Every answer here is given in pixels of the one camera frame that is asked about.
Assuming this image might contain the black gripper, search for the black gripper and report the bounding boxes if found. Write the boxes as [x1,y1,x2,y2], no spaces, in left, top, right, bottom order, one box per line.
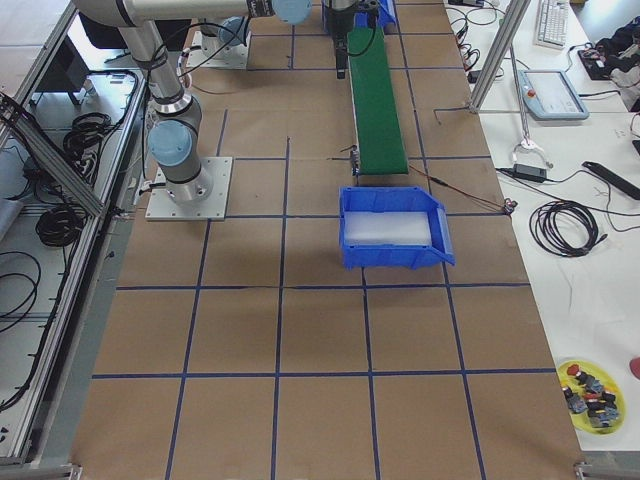
[327,9,356,80]

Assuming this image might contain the white keyboard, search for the white keyboard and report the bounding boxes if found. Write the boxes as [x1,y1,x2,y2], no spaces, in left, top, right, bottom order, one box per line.
[533,0,569,49]

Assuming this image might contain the yellow plate of buttons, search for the yellow plate of buttons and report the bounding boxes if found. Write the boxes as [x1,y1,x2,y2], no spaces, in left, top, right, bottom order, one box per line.
[557,359,626,435]

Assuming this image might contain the teach pendant tablet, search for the teach pendant tablet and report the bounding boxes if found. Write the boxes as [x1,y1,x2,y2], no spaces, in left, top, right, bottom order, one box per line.
[517,69,590,121]

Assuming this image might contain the blue bin right side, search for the blue bin right side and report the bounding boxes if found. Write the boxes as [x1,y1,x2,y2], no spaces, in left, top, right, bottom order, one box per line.
[339,186,456,269]

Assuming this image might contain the green conveyor belt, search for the green conveyor belt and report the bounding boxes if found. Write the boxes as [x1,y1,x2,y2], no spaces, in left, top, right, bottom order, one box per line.
[348,26,408,175]

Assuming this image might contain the aluminium frame post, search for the aluminium frame post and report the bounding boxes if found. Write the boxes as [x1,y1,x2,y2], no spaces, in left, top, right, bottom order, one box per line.
[468,0,530,113]

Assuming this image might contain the red black conveyor wire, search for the red black conveyor wire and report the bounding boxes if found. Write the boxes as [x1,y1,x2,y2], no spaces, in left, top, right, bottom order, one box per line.
[407,164,516,216]

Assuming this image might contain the white foam pad right bin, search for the white foam pad right bin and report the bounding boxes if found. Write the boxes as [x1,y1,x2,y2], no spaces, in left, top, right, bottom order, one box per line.
[342,211,432,246]

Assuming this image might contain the coiled black cable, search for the coiled black cable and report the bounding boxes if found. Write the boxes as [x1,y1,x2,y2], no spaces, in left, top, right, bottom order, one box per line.
[528,200,609,259]

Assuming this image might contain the blue bin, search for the blue bin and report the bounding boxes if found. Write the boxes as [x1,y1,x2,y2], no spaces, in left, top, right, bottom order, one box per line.
[339,186,456,269]
[321,1,396,33]

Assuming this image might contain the blue bin left side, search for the blue bin left side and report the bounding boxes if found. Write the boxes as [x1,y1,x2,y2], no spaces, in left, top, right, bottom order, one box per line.
[321,1,396,33]

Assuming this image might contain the black power adapter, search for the black power adapter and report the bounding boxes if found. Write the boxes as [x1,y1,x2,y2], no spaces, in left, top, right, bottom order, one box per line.
[513,163,547,183]

